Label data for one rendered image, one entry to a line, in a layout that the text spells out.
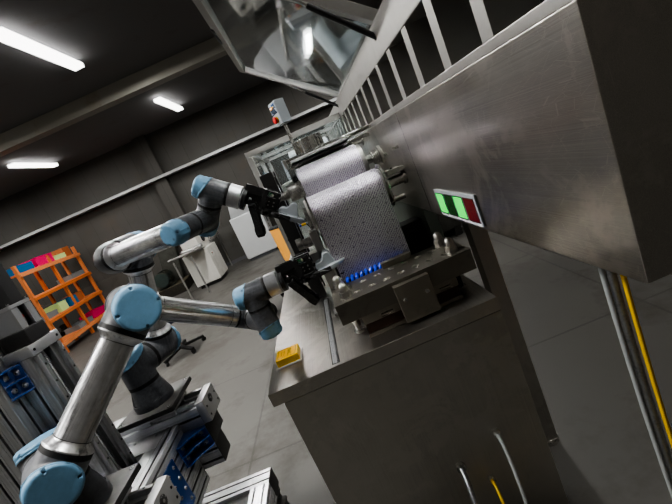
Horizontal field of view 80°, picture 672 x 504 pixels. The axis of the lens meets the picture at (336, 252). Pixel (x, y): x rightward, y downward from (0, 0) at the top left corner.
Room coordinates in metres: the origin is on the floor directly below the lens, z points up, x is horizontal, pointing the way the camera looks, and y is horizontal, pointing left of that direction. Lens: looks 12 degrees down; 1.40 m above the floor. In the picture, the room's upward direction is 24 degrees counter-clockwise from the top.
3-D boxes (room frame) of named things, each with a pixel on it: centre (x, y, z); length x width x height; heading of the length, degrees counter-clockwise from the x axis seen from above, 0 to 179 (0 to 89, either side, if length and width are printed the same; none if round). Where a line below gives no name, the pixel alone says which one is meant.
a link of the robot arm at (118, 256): (1.32, 0.58, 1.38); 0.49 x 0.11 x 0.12; 63
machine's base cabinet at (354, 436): (2.23, -0.04, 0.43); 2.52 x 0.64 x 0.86; 179
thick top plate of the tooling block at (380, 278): (1.11, -0.14, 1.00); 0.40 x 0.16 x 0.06; 89
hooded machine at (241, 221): (9.26, 1.50, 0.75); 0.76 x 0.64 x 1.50; 88
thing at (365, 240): (1.23, -0.10, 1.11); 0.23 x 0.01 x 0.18; 89
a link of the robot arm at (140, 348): (1.47, 0.87, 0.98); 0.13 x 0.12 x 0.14; 153
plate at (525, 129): (1.93, -0.43, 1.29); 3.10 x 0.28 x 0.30; 179
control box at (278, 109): (1.83, -0.01, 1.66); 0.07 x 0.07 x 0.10; 26
